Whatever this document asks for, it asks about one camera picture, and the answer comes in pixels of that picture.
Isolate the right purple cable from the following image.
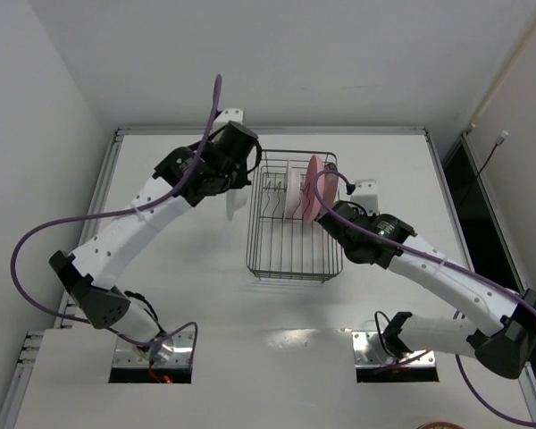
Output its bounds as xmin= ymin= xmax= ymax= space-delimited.
xmin=314 ymin=169 xmax=536 ymax=428

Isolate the pink plastic plate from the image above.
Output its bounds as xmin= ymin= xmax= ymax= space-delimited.
xmin=302 ymin=155 xmax=326 ymax=223

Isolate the black usb cable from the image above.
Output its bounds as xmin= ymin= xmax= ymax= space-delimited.
xmin=462 ymin=130 xmax=509 ymax=211

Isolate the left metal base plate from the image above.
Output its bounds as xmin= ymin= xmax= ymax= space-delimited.
xmin=113 ymin=330 xmax=194 ymax=369

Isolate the clear glass plate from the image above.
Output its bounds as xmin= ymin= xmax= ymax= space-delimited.
xmin=284 ymin=160 xmax=304 ymax=220
xmin=226 ymin=188 xmax=249 ymax=222

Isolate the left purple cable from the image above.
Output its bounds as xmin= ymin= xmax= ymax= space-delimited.
xmin=10 ymin=73 xmax=223 ymax=370

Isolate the blue rimmed white plate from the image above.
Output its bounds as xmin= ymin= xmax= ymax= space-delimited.
xmin=322 ymin=163 xmax=339 ymax=206

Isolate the purple cable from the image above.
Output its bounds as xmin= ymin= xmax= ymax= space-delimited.
xmin=314 ymin=169 xmax=536 ymax=428
xmin=10 ymin=73 xmax=223 ymax=370

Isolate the brown round object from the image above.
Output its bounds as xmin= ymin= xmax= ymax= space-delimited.
xmin=416 ymin=421 xmax=464 ymax=429

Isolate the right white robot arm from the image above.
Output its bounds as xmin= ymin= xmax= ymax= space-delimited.
xmin=317 ymin=200 xmax=536 ymax=379

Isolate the wire dish rack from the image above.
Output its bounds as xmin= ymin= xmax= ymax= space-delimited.
xmin=246 ymin=149 xmax=343 ymax=282

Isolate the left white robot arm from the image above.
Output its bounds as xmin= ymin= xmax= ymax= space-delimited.
xmin=49 ymin=109 xmax=262 ymax=355

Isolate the metal base plate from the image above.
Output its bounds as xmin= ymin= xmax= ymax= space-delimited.
xmin=352 ymin=331 xmax=436 ymax=369
xmin=113 ymin=330 xmax=194 ymax=369

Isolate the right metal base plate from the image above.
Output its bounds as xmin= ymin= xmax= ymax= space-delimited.
xmin=352 ymin=331 xmax=436 ymax=369

